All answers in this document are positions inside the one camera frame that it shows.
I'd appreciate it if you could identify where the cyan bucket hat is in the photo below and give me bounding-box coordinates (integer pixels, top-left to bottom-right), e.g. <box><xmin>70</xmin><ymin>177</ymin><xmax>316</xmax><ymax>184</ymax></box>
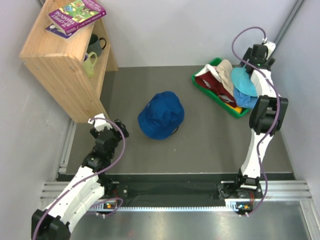
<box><xmin>231</xmin><ymin>67</ymin><xmax>258</xmax><ymax>97</ymax></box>

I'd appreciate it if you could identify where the beige bucket hat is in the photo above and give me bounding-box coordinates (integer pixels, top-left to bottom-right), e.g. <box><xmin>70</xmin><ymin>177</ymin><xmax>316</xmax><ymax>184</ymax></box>
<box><xmin>216</xmin><ymin>59</ymin><xmax>234</xmax><ymax>96</ymax></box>

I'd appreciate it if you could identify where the dark blue bucket hat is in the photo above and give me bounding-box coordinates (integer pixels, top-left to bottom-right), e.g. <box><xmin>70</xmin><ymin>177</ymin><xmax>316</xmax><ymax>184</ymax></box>
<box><xmin>137</xmin><ymin>91</ymin><xmax>185</xmax><ymax>140</ymax></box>

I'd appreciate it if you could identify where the medium blue bucket hat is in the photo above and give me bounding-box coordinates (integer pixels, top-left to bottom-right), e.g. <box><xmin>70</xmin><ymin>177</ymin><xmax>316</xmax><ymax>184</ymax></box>
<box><xmin>233</xmin><ymin>88</ymin><xmax>258</xmax><ymax>109</ymax></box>

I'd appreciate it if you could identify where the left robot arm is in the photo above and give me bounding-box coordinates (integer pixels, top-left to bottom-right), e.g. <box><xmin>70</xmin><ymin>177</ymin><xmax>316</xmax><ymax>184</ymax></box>
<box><xmin>31</xmin><ymin>114</ymin><xmax>129</xmax><ymax>240</ymax></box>

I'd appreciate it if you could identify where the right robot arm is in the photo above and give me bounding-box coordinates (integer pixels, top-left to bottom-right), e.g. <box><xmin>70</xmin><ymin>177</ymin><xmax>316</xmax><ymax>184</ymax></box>
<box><xmin>233</xmin><ymin>41</ymin><xmax>289</xmax><ymax>198</ymax></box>

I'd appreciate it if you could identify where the white hat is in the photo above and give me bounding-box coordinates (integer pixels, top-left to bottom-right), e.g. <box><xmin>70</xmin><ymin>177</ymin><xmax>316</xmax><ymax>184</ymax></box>
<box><xmin>195</xmin><ymin>64</ymin><xmax>230</xmax><ymax>87</ymax></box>

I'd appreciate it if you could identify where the dark red hat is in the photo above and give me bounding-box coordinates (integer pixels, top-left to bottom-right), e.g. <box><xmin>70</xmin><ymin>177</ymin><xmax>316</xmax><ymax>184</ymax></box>
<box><xmin>195</xmin><ymin>72</ymin><xmax>237</xmax><ymax>108</ymax></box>

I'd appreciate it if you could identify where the yellow hat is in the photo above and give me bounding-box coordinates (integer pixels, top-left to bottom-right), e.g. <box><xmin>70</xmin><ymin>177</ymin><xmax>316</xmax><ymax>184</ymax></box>
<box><xmin>228</xmin><ymin>105</ymin><xmax>243</xmax><ymax>114</ymax></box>

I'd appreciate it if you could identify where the green plastic tray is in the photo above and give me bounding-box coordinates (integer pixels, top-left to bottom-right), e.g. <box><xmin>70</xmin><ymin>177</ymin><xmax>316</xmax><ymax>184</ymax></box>
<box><xmin>191</xmin><ymin>57</ymin><xmax>250</xmax><ymax>119</ymax></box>

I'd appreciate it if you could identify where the light green mug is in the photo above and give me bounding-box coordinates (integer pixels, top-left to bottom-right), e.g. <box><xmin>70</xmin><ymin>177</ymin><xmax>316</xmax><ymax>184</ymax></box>
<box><xmin>83</xmin><ymin>51</ymin><xmax>98</xmax><ymax>78</ymax></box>

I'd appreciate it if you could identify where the wooden shelf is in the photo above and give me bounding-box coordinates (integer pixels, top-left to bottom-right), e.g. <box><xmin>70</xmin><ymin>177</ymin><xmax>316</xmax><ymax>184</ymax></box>
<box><xmin>19</xmin><ymin>0</ymin><xmax>118</xmax><ymax>123</ymax></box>

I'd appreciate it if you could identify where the dark green mug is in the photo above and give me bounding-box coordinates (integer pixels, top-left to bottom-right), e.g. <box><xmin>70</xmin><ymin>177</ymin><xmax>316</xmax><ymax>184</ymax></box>
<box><xmin>86</xmin><ymin>34</ymin><xmax>107</xmax><ymax>57</ymax></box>

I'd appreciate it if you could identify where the lower purple book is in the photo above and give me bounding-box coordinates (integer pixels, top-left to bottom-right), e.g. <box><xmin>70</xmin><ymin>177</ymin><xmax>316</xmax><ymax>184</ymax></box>
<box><xmin>45</xmin><ymin>24</ymin><xmax>74</xmax><ymax>40</ymax></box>

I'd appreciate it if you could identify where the purple book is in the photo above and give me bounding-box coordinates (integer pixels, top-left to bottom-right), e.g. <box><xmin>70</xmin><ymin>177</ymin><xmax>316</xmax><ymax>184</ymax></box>
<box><xmin>45</xmin><ymin>24</ymin><xmax>74</xmax><ymax>40</ymax></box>
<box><xmin>48</xmin><ymin>0</ymin><xmax>107</xmax><ymax>35</ymax></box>

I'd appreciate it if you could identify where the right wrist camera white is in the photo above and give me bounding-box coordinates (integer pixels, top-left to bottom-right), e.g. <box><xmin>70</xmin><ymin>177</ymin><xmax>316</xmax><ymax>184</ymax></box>
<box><xmin>262</xmin><ymin>37</ymin><xmax>276</xmax><ymax>60</ymax></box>

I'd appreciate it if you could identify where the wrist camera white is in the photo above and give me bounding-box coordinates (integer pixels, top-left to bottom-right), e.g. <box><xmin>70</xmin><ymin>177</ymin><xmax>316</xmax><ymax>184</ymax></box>
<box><xmin>88</xmin><ymin>113</ymin><xmax>113</xmax><ymax>132</ymax></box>
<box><xmin>262</xmin><ymin>37</ymin><xmax>276</xmax><ymax>60</ymax></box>

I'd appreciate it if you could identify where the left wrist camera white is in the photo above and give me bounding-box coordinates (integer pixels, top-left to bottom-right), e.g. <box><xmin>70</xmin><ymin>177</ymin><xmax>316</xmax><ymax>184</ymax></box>
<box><xmin>88</xmin><ymin>113</ymin><xmax>113</xmax><ymax>132</ymax></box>

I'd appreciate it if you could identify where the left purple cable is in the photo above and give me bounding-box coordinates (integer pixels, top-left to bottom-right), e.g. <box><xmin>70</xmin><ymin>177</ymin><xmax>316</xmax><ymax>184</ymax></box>
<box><xmin>32</xmin><ymin>117</ymin><xmax>126</xmax><ymax>240</ymax></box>

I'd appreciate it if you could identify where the purple cable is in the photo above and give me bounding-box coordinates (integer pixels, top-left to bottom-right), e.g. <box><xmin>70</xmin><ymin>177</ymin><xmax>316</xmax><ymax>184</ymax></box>
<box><xmin>231</xmin><ymin>26</ymin><xmax>281</xmax><ymax>217</ymax></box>
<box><xmin>32</xmin><ymin>117</ymin><xmax>126</xmax><ymax>240</ymax></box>

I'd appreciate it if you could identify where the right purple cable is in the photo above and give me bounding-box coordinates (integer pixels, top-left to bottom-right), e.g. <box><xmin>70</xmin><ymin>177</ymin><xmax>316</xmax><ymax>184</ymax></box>
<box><xmin>231</xmin><ymin>26</ymin><xmax>281</xmax><ymax>217</ymax></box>

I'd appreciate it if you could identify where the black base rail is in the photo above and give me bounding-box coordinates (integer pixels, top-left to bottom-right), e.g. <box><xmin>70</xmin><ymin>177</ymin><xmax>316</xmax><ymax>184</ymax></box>
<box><xmin>99</xmin><ymin>172</ymin><xmax>266</xmax><ymax>201</ymax></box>

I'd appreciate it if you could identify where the aluminium frame rail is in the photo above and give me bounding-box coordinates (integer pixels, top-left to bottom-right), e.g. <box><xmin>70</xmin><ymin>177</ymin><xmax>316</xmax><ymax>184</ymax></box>
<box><xmin>41</xmin><ymin>179</ymin><xmax>315</xmax><ymax>213</ymax></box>

